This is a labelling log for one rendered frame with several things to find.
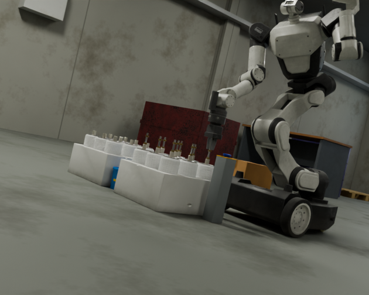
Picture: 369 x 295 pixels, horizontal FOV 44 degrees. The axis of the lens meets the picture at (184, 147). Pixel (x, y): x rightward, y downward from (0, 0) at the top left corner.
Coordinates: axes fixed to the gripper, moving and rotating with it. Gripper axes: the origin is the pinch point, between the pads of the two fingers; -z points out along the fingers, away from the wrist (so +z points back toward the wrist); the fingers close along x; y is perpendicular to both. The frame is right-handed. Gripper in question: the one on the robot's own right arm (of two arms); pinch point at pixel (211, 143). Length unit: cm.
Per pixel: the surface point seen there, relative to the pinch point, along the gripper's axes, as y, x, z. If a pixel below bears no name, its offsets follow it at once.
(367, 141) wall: -707, 548, 88
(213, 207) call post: 3.1, -21.0, -29.0
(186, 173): 13.7, -6.9, -16.8
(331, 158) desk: -377, 304, 20
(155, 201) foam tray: 29.2, -12.8, -31.5
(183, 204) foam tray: 14.0, -11.3, -31.4
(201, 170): 3.7, -3.1, -14.2
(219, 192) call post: 1.9, -21.8, -21.6
